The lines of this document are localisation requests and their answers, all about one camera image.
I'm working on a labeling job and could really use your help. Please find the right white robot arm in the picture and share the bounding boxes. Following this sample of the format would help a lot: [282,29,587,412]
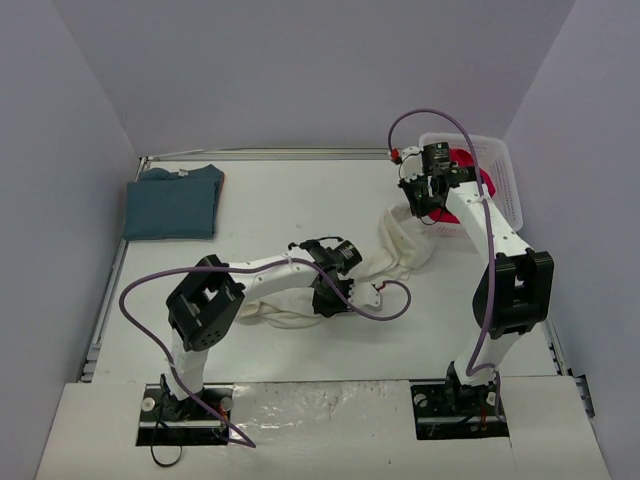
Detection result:
[392,142,554,413]

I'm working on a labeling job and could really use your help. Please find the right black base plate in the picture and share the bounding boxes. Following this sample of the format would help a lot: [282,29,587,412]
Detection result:
[410,381,509,441]

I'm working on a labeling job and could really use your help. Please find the folded teal t shirt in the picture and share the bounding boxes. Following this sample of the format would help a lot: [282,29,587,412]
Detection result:
[123,165,225,241]

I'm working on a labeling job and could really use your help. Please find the red t shirt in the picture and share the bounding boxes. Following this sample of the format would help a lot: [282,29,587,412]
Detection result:
[427,148,496,224]

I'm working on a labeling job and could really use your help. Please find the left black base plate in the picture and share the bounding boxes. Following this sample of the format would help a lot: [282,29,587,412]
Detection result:
[136,384,229,447]

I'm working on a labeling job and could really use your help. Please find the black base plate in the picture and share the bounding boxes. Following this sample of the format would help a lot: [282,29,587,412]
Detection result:
[410,381,509,441]
[136,384,229,447]

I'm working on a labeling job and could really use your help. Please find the aluminium table rail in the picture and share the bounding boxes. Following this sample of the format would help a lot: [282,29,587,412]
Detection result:
[143,147,391,162]

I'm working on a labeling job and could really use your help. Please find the white plastic basket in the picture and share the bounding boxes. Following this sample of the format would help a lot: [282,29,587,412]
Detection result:
[418,132,523,236]

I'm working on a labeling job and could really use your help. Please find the purple cable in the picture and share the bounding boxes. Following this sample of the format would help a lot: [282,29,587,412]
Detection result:
[387,107,497,379]
[119,264,412,449]

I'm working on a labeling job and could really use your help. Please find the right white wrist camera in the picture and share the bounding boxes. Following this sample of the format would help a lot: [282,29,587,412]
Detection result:
[390,146,423,180]

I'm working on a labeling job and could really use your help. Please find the white t shirt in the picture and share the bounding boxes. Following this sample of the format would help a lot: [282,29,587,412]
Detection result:
[239,204,433,329]

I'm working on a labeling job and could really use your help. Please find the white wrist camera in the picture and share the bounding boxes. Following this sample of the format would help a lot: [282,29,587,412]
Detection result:
[390,146,423,180]
[348,282,382,310]

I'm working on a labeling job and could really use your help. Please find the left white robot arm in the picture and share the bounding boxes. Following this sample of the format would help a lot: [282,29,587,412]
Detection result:
[165,240,362,418]

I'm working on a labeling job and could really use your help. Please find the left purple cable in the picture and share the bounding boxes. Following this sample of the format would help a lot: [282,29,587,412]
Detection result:
[119,264,412,449]

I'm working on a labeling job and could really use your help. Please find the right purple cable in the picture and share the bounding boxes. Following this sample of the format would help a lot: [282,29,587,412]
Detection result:
[387,107,497,379]

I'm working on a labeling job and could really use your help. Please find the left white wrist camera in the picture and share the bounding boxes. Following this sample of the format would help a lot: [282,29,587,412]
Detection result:
[348,282,382,310]

